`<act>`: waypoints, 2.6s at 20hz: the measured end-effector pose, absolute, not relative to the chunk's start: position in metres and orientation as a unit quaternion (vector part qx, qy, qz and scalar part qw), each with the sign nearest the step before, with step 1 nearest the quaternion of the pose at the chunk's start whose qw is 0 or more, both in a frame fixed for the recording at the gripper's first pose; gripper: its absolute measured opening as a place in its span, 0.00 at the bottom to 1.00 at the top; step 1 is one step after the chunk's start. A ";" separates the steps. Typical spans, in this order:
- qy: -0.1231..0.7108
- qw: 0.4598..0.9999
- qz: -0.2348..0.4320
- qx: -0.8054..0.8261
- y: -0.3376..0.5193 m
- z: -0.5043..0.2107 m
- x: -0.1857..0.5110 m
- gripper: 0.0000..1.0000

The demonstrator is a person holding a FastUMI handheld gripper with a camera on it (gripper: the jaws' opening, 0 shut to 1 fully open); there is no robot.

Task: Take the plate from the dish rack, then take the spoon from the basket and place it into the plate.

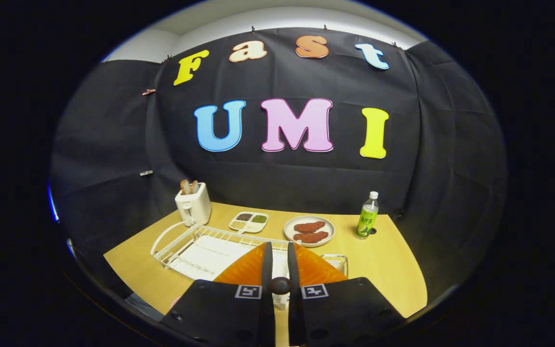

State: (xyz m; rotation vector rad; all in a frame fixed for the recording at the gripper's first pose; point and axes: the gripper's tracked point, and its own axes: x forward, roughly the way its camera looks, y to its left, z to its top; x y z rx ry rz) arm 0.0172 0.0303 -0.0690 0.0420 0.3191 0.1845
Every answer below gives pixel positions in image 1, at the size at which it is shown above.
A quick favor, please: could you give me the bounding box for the clear bottle with green label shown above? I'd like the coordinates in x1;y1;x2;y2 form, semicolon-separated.
355;191;380;240

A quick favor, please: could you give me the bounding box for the white toaster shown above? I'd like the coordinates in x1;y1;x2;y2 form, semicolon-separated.
175;182;212;227

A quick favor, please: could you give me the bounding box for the red-brown meat piece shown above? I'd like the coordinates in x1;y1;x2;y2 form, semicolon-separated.
293;221;326;234
293;231;329;244

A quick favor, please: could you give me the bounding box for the white dish rack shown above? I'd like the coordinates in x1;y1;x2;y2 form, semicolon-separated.
150;221;300;309

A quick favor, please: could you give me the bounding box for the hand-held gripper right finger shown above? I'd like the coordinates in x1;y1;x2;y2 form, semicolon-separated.
287;242;406;347

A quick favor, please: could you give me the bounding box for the beige plate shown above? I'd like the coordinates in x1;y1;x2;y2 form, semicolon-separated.
284;215;335;248

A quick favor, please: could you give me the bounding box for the black backdrop cloth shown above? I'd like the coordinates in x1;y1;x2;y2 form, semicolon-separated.
49;27;507;309

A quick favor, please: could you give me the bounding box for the metal wire basket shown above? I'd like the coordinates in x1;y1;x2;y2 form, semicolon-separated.
320;254;349;279

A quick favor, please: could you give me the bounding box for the white sectioned dish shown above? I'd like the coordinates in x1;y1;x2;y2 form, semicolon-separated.
228;212;269;234

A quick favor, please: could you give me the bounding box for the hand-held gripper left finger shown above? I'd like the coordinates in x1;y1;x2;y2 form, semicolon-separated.
159;242;277;347

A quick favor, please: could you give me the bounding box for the dark-handled spoon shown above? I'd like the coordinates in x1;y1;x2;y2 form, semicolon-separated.
270;277;293;296

